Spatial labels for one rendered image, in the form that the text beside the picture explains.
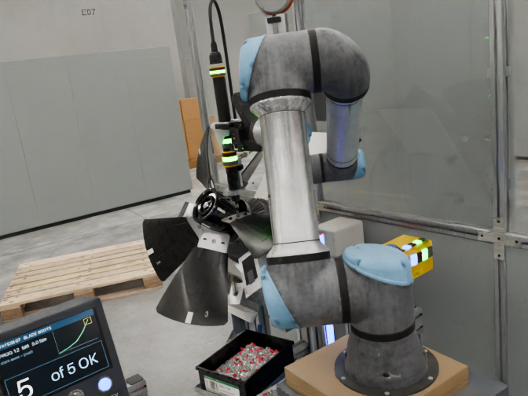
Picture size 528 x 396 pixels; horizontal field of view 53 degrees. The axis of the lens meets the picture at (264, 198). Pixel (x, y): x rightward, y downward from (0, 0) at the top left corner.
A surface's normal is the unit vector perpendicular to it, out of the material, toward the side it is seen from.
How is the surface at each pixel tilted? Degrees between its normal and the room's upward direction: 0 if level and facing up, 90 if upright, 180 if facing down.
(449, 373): 1
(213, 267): 50
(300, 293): 71
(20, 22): 90
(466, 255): 90
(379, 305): 93
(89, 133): 90
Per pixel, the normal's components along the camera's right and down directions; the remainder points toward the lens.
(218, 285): 0.04, -0.50
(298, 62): -0.04, 0.18
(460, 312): -0.78, 0.25
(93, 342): 0.56, -0.14
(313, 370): -0.13, -0.96
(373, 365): -0.49, -0.03
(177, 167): 0.53, 0.14
